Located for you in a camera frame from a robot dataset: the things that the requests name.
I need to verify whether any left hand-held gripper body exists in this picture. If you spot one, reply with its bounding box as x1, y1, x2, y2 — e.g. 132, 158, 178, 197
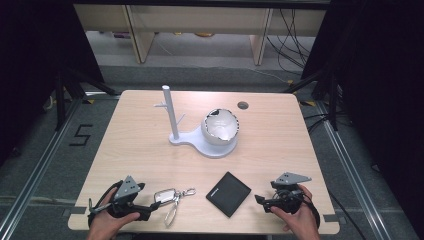
110, 175, 152, 222

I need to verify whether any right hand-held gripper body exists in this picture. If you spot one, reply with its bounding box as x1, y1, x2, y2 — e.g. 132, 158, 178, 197
263, 171, 313, 215

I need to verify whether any silver car key with strap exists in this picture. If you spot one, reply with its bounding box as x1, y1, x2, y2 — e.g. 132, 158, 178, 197
153, 187, 197, 229

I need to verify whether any person's right hand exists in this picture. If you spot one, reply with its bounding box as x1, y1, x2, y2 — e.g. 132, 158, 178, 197
269, 184, 322, 240

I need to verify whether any person's left hand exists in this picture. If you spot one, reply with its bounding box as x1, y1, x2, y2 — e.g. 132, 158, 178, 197
86, 187, 141, 240

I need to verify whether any black wallet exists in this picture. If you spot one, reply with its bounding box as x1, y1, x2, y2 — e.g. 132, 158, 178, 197
205, 171, 252, 219

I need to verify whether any black tripod stand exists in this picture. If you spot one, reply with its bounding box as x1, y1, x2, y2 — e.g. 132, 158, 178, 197
53, 66, 122, 132
283, 63, 344, 132

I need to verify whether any black curtain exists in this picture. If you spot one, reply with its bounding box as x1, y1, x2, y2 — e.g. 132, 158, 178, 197
301, 0, 424, 231
0, 0, 105, 168

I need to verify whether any light wooden desk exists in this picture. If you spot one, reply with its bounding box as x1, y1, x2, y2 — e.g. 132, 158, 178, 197
73, 3, 328, 67

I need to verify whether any black wrist strap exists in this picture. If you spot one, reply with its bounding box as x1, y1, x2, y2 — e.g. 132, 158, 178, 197
86, 179, 124, 228
301, 191, 322, 231

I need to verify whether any white stand with branched post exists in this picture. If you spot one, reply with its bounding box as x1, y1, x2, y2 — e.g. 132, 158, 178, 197
153, 84, 240, 159

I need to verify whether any metal floor rail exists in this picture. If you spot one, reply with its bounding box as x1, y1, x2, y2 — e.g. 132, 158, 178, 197
0, 96, 84, 240
314, 99, 391, 240

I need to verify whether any bundle of black cables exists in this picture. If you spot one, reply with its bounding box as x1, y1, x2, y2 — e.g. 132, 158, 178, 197
265, 8, 318, 76

